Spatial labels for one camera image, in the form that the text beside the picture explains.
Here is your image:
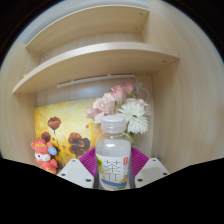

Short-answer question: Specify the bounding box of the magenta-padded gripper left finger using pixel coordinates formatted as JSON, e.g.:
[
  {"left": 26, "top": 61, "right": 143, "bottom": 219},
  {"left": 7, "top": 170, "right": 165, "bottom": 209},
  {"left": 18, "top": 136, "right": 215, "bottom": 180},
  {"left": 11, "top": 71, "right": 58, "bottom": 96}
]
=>
[{"left": 57, "top": 147, "right": 101, "bottom": 190}]

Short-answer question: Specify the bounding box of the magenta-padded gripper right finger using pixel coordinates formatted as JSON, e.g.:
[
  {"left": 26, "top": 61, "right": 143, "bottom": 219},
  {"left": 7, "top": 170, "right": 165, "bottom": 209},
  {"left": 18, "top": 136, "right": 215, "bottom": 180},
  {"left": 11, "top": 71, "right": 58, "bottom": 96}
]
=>
[{"left": 128, "top": 146, "right": 170, "bottom": 190}]

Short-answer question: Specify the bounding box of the clear plastic drink bottle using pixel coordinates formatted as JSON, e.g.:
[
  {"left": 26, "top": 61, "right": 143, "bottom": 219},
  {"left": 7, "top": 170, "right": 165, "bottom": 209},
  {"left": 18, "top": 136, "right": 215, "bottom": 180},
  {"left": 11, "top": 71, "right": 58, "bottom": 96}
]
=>
[{"left": 95, "top": 114, "right": 133, "bottom": 191}]

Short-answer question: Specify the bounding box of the red plush toy figure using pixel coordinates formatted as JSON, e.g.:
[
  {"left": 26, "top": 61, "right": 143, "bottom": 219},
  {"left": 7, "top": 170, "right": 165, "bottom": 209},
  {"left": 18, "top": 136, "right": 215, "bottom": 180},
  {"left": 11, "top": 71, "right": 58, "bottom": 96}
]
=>
[{"left": 30, "top": 138, "right": 59, "bottom": 175}]

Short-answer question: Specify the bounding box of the yellow poppy flower painting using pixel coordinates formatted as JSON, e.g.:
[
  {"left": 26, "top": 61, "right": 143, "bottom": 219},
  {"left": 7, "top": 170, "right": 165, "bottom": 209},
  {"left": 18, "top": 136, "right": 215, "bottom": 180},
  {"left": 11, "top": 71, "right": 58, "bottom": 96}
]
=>
[{"left": 33, "top": 97, "right": 101, "bottom": 168}]

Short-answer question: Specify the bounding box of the pink and white flower bouquet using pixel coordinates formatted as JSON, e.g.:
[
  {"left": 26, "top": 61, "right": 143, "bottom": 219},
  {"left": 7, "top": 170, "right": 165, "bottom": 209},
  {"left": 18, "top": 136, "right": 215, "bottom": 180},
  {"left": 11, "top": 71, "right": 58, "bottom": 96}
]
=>
[{"left": 85, "top": 82, "right": 153, "bottom": 146}]

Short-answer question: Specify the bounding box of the light wooden shelf unit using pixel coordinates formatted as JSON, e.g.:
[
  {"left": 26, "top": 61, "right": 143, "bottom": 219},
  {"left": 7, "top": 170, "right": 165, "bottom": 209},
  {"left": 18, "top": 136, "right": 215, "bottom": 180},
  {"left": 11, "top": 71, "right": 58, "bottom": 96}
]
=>
[{"left": 12, "top": 4, "right": 181, "bottom": 94}]

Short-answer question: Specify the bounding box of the white cable with switch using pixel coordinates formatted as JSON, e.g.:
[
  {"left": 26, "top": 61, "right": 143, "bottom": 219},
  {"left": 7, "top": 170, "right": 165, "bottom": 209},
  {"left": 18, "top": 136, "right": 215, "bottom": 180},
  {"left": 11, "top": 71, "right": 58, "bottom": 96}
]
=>
[{"left": 134, "top": 82, "right": 150, "bottom": 101}]

